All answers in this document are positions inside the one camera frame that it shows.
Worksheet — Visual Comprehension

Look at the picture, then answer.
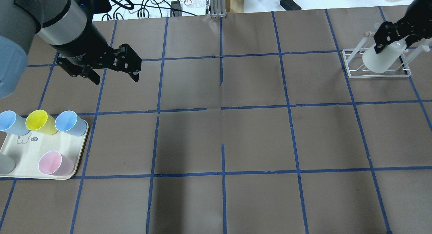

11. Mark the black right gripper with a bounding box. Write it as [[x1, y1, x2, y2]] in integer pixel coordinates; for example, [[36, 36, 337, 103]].
[[373, 0, 432, 54]]

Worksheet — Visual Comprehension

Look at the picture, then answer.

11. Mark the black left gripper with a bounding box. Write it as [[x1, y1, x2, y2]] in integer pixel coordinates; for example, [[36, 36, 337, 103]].
[[56, 25, 142, 85]]

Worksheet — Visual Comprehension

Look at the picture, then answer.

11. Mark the white plastic cup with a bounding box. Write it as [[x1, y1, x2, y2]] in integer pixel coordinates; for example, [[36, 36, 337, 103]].
[[362, 41, 406, 74]]

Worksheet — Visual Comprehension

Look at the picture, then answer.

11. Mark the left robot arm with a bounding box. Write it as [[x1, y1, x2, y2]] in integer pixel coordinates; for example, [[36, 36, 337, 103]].
[[0, 0, 142, 98]]

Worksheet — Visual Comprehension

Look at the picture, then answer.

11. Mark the blue plastic cup near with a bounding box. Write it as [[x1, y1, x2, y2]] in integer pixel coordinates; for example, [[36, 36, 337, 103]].
[[55, 110, 88, 137]]

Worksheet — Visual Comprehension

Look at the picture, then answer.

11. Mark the blue plastic cup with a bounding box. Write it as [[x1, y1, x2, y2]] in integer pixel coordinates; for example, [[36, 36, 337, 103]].
[[55, 110, 88, 137], [0, 110, 30, 136]]

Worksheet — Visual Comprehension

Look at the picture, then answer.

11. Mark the yellow plastic cup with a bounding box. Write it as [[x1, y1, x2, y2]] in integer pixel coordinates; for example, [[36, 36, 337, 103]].
[[25, 109, 58, 135]]

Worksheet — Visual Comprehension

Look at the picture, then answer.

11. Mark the pink plastic cup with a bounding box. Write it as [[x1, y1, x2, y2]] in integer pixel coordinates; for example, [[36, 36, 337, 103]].
[[37, 151, 75, 177]]

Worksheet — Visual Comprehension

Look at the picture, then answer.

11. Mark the blue plastic cup far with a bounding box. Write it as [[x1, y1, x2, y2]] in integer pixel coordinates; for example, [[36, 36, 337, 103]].
[[0, 110, 30, 136]]

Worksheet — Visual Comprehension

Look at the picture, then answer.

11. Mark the grey plastic cup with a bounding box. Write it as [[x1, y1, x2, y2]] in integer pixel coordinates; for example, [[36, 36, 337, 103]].
[[0, 154, 16, 175]]

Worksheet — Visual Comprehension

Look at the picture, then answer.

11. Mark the cream plastic tray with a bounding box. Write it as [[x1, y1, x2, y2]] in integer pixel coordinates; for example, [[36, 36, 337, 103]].
[[1, 123, 89, 180]]

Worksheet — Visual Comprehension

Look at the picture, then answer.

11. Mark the black power adapter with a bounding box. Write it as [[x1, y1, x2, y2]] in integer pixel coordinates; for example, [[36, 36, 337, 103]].
[[279, 0, 302, 11]]

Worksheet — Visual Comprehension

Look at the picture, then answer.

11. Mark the white wire cup rack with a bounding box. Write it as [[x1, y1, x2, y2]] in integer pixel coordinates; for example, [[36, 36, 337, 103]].
[[342, 23, 431, 78]]

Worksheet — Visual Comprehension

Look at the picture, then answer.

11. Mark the black cable bundle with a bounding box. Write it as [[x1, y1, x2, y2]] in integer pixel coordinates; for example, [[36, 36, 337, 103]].
[[101, 0, 199, 21]]

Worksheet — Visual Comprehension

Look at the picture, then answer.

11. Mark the aluminium frame post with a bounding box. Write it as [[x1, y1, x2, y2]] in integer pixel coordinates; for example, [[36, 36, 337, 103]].
[[208, 0, 226, 19]]

